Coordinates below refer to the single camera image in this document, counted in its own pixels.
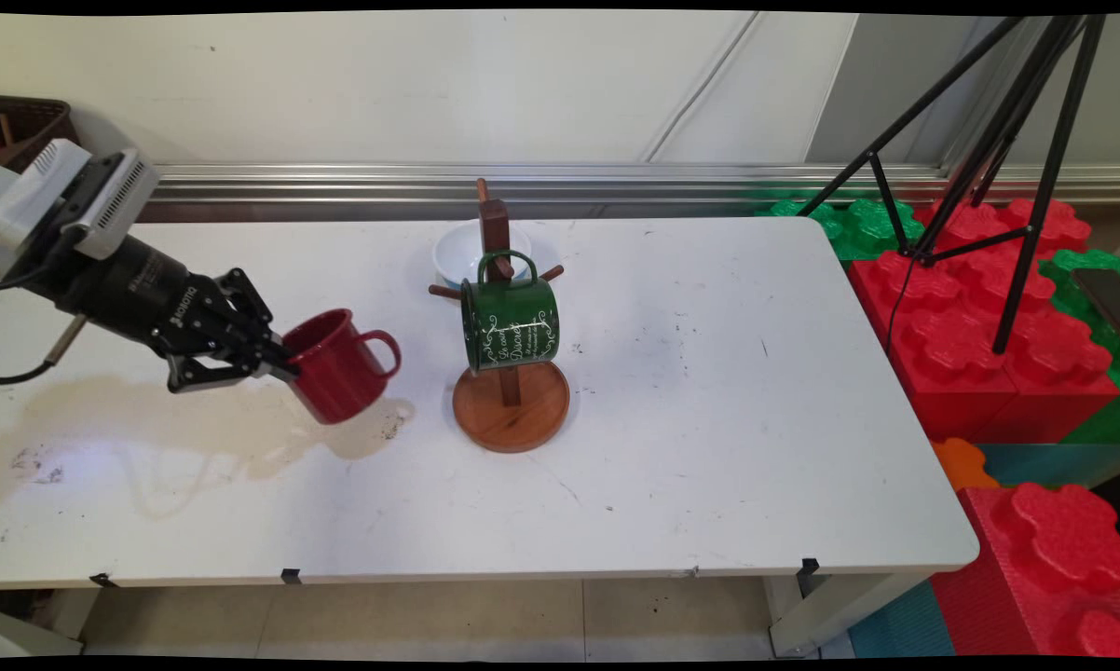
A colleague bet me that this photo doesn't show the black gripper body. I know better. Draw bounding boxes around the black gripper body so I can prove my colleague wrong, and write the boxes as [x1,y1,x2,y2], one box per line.
[27,235,244,355]

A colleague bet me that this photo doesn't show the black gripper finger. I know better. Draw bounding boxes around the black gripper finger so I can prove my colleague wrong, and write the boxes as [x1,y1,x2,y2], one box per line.
[217,267,293,366]
[166,352,298,394]

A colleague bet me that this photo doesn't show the red enamel mug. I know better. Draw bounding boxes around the red enamel mug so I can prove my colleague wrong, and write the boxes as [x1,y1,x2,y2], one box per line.
[280,308,403,425]

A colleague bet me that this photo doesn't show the dark brown wicker basket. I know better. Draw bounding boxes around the dark brown wicker basket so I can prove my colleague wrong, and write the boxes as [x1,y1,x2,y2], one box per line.
[0,95,81,173]

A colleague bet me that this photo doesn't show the white bowl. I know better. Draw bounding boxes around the white bowl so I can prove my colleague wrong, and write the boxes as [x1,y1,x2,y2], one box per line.
[432,220,559,290]

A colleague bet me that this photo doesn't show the green enamel mug white lettering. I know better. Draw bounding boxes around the green enamel mug white lettering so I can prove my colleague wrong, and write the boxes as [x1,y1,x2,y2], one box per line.
[459,249,561,374]

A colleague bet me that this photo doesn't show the brown wooden mug tree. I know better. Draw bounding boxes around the brown wooden mug tree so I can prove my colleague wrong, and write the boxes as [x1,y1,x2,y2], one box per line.
[428,177,571,455]

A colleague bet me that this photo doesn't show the white table leg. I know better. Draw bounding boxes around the white table leg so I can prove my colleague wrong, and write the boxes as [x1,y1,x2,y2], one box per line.
[765,570,934,658]
[0,587,100,658]

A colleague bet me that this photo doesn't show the small green foam block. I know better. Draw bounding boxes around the small green foam block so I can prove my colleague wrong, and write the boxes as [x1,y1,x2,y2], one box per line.
[756,194,924,262]

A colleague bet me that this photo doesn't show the large red foam block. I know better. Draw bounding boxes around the large red foam block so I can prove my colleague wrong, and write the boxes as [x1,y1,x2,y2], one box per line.
[847,198,1120,444]

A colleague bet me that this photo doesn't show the teal foam block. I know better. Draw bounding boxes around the teal foam block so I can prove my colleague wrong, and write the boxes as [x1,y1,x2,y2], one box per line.
[975,443,1120,490]
[847,580,957,658]

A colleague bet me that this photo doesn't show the orange foam block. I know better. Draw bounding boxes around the orange foam block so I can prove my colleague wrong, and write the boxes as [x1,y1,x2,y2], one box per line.
[931,438,1001,492]

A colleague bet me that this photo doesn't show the black tripod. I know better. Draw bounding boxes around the black tripod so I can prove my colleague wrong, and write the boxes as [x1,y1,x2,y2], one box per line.
[796,14,1109,355]

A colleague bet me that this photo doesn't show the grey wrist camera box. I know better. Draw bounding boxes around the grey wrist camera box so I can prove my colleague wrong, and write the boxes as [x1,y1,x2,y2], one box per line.
[61,149,160,262]

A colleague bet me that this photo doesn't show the aluminium wall rail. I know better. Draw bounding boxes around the aluminium wall rail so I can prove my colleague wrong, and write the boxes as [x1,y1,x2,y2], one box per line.
[141,163,1120,222]

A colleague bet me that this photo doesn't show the white wall cable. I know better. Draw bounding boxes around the white wall cable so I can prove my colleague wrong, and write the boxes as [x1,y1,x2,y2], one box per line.
[647,12,759,162]

